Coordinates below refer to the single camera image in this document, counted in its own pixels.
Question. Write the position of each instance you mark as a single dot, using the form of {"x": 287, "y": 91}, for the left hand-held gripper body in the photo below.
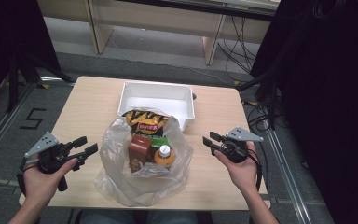
{"x": 51, "y": 155}

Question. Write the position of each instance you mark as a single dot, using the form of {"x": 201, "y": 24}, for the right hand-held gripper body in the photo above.
{"x": 234, "y": 151}

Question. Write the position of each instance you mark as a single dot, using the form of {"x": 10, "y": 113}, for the orange juice bottle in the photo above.
{"x": 164, "y": 158}

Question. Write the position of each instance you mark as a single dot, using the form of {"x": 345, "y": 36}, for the green snack packet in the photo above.
{"x": 160, "y": 141}

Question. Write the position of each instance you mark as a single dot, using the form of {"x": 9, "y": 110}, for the brown drink carton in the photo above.
{"x": 138, "y": 152}

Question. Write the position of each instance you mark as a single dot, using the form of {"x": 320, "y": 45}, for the yellow black chip bag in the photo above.
{"x": 146, "y": 124}

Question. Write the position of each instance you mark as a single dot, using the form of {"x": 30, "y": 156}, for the clear plastic bag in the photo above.
{"x": 155, "y": 186}

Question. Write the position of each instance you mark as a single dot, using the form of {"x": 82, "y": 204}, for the white plastic bin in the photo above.
{"x": 155, "y": 93}

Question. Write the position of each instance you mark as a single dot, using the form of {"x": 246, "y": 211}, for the person's right hand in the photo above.
{"x": 242, "y": 174}

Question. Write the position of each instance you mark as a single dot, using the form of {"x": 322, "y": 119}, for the person's left hand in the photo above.
{"x": 40, "y": 186}

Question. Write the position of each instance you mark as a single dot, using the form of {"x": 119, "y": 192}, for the black metal stand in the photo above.
{"x": 272, "y": 102}

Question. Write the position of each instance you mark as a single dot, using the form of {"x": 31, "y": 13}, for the person's legs in jeans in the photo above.
{"x": 112, "y": 217}

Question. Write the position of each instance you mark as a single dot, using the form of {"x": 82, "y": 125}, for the black tripod stand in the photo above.
{"x": 12, "y": 87}

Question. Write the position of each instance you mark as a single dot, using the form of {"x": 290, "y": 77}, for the black curtain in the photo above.
{"x": 9, "y": 28}
{"x": 329, "y": 93}

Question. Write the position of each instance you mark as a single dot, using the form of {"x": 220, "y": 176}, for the light wooden desk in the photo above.
{"x": 155, "y": 18}

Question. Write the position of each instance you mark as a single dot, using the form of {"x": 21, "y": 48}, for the metal floor rail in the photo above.
{"x": 0, "y": 130}
{"x": 287, "y": 174}

